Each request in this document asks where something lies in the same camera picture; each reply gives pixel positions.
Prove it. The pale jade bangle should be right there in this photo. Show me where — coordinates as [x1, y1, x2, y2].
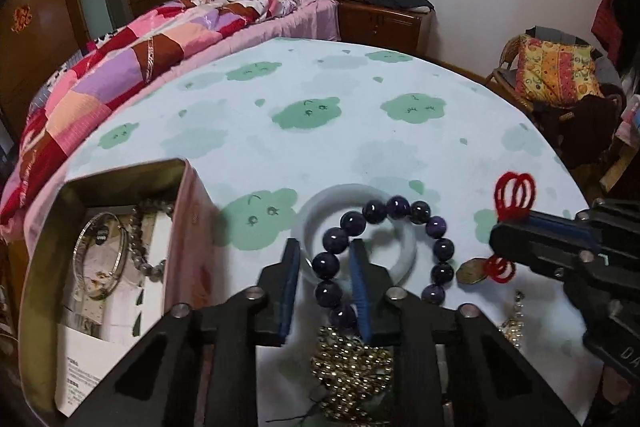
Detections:
[292, 184, 430, 283]

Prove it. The cloud print tablecloth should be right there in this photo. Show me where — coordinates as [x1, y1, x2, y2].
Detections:
[65, 39, 602, 426]

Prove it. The pink metal tin box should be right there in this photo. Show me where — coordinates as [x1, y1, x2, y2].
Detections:
[18, 158, 216, 426]

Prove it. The red string knot charm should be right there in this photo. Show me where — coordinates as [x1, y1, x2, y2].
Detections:
[484, 171, 536, 284]

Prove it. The gold ball chain necklace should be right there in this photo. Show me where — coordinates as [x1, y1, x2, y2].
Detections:
[309, 325, 396, 423]

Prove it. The patchwork pink quilt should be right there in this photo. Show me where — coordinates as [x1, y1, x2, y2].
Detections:
[1, 0, 299, 230]

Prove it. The grey bead bracelet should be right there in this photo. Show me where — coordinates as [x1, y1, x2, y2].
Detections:
[127, 199, 177, 281]

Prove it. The red double happiness sticker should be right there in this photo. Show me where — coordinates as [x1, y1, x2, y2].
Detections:
[11, 5, 34, 34]

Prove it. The yellow orange floral cushion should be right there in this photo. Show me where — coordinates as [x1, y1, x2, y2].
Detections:
[515, 35, 603, 107]

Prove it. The dark purple bead bracelet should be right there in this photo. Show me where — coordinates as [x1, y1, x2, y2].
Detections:
[310, 195, 457, 333]

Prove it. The white paper in tin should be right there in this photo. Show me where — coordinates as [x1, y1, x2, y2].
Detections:
[54, 206, 172, 417]

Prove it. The silver bangle in tin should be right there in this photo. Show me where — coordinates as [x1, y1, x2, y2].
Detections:
[72, 211, 128, 301]

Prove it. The pearl necklace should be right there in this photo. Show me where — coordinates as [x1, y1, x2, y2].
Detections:
[499, 289, 527, 350]

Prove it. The wicker chair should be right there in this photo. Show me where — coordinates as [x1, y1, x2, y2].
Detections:
[484, 26, 626, 169]

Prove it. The wooden nightstand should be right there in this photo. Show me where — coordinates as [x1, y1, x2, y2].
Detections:
[337, 1, 433, 57]

